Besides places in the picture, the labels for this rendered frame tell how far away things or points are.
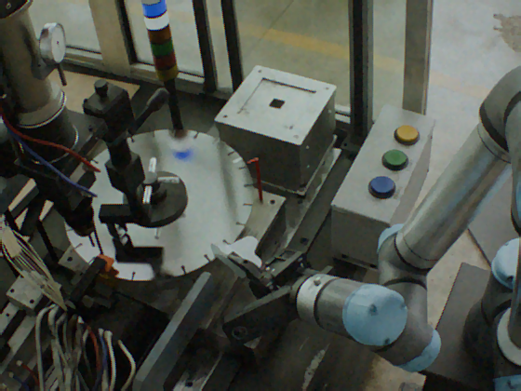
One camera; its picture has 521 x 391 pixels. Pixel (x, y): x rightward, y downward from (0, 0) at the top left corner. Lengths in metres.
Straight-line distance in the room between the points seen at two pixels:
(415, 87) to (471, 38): 1.78
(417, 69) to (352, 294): 0.58
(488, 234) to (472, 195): 1.46
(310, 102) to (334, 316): 0.59
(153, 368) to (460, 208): 0.46
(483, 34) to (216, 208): 2.20
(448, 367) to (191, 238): 0.49
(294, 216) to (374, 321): 0.56
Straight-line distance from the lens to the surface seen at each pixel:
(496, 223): 2.40
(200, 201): 1.21
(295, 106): 1.43
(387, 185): 1.27
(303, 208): 1.43
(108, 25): 1.73
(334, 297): 0.94
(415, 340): 0.99
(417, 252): 1.01
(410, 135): 1.36
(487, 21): 3.31
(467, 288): 1.35
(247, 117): 1.41
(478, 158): 0.88
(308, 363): 1.25
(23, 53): 0.83
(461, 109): 2.80
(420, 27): 1.32
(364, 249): 1.32
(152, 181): 1.19
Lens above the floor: 1.86
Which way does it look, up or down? 49 degrees down
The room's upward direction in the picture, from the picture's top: 7 degrees counter-clockwise
